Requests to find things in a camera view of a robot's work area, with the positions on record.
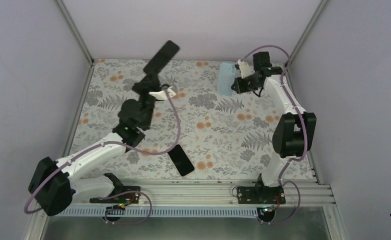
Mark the aluminium frame post right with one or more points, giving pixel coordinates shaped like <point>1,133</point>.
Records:
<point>310,25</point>

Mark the light blue phone case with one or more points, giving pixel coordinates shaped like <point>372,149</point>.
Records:
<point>226,78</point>

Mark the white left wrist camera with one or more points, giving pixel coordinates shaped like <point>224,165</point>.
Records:
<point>164,94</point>

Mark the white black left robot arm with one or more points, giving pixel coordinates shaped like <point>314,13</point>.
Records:
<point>56,184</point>

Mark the floral patterned table mat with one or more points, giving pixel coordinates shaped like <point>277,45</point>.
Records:
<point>225,137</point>

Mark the aluminium frame post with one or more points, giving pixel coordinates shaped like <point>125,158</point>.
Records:
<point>75,32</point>
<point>310,25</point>

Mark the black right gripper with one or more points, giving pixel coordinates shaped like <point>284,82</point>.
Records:
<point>240,89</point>

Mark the white slotted cable duct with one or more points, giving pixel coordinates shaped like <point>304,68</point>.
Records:
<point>162,212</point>

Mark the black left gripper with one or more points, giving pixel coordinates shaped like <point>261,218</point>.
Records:
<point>152,85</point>

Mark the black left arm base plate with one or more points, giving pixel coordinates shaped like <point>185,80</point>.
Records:
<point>130,198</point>

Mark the aluminium frame post left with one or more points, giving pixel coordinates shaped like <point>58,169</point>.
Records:
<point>75,32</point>

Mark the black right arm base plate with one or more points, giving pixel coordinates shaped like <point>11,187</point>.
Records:
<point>248,195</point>

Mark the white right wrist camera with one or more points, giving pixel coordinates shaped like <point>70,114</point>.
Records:
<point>244,68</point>

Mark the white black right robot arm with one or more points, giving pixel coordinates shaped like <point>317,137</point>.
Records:
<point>293,135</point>

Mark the black smartphone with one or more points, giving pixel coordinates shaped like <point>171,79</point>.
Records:
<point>181,161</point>

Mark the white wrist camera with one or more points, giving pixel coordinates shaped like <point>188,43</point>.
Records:
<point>244,68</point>
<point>164,94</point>

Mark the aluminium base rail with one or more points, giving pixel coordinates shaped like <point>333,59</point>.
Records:
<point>219,193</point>

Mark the black phone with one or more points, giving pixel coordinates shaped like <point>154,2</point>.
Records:
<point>161,58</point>

